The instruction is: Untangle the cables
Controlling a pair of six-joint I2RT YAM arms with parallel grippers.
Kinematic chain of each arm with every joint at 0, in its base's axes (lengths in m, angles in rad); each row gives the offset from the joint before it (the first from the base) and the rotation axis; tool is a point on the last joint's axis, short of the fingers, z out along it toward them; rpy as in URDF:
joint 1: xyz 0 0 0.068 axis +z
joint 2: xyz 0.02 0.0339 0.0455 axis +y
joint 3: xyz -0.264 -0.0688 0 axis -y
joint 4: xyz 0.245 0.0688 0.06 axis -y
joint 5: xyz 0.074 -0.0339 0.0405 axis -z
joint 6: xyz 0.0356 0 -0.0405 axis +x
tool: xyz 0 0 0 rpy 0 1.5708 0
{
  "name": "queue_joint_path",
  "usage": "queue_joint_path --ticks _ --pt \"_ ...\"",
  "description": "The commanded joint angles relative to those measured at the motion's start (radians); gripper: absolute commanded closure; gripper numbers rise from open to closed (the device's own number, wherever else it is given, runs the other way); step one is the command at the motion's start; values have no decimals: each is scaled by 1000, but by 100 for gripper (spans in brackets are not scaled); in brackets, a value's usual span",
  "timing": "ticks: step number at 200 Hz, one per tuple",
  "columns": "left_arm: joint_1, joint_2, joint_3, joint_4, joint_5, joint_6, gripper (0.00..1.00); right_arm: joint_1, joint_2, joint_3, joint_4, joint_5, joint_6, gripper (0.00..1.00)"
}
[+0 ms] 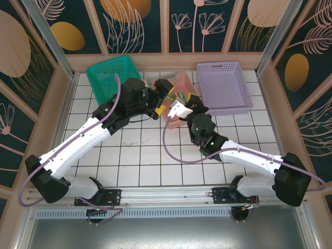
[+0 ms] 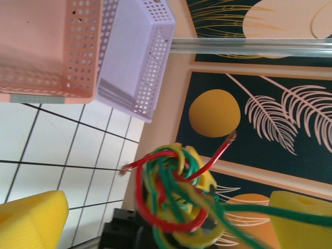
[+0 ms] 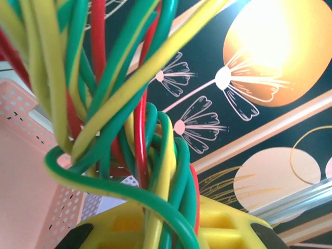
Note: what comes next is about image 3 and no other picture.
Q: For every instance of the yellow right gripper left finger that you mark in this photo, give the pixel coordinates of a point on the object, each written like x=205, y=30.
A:
x=114, y=228

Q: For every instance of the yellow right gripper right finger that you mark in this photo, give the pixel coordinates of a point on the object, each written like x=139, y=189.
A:
x=228, y=228

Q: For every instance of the pink perforated plastic basket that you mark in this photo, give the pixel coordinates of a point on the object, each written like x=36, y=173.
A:
x=26, y=168

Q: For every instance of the aluminium frame post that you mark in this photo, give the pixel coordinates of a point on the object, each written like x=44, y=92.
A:
x=298, y=199

